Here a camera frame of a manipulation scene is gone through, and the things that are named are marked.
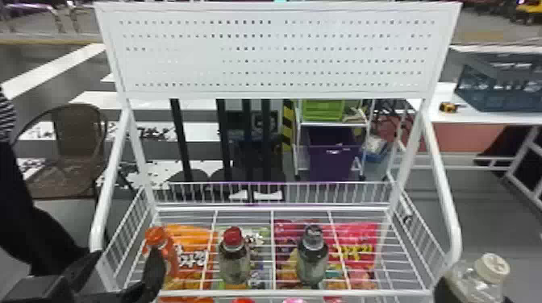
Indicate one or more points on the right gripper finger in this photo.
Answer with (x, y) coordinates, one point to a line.
(441, 292)

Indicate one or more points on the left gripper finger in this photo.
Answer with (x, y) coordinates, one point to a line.
(134, 293)

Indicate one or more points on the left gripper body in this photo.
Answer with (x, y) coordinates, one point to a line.
(87, 271)

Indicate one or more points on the dark bottle with orange cap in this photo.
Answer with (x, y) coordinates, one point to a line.
(154, 266)

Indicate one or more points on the clear bottle with white cap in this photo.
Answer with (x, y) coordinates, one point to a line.
(474, 281)

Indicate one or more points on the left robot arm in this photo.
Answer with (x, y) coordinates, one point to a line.
(25, 220)

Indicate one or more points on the orange snack packet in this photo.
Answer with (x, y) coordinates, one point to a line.
(191, 243)

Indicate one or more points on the red snack packet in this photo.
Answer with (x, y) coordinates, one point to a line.
(353, 241)

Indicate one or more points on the clear bottle with red cap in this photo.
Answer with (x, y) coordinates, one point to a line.
(233, 258)

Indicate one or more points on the brown chair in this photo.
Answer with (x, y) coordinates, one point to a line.
(76, 139)

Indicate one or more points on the green bottle with grey cap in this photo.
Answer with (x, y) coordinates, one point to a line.
(312, 260)

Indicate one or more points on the person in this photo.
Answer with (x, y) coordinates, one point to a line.
(6, 116)

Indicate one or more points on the purple crate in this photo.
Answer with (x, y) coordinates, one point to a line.
(332, 154)

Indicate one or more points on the white side table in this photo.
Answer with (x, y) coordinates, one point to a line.
(478, 116)

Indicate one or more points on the yellow tape measure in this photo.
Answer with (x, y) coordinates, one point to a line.
(448, 107)

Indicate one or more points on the white shelf trolley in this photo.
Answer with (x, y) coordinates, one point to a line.
(298, 139)

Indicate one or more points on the blue crate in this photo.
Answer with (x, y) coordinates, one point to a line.
(499, 91)

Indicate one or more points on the green basket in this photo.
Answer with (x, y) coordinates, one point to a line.
(322, 111)

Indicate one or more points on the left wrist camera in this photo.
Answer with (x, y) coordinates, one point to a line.
(34, 292)

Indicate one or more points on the yellow black striped post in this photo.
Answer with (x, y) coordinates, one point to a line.
(288, 124)

